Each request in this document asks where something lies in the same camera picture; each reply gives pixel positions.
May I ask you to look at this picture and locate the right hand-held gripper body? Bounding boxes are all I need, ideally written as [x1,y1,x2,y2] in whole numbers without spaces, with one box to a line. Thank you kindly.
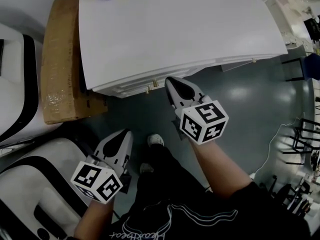
[172,94,230,145]

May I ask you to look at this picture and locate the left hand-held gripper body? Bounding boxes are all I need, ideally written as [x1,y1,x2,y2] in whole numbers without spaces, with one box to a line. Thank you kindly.
[70,155,132,205]

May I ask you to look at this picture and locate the person's right forearm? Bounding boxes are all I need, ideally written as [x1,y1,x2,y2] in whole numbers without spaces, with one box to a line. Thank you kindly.
[191,140,253,193]

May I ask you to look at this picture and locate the person's left forearm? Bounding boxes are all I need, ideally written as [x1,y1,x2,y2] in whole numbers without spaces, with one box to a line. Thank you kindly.
[73,198,116,240]

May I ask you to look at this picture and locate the white desk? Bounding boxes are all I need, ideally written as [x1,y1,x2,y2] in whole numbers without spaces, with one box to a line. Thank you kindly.
[77,0,289,99]

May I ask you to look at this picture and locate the person's white sneaker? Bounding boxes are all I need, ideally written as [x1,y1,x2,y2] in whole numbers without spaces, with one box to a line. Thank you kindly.
[147,133,165,148]
[139,162,154,174]

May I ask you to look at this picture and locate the white and black robot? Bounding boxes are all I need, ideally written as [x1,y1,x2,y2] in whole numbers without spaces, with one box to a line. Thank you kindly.
[0,22,65,147]
[0,136,101,240]

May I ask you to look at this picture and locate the person's black trousers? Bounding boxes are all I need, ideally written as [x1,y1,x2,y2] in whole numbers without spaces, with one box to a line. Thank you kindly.
[136,142,214,206]

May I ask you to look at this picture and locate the person's black printed shirt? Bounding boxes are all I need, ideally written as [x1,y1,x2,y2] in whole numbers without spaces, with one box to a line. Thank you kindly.
[107,180,312,240]

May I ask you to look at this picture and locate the long brown cardboard box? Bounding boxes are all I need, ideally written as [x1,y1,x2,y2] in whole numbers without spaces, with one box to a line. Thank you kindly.
[40,0,109,125]

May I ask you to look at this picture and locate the black metal stand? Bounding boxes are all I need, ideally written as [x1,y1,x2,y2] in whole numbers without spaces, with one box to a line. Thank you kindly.
[282,117,320,166]

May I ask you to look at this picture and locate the black office chair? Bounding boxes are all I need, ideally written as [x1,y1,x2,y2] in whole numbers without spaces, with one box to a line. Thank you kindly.
[258,175,314,220]

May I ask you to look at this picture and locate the blue chair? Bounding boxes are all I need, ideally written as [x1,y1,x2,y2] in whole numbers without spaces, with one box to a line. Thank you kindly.
[281,53,320,83]

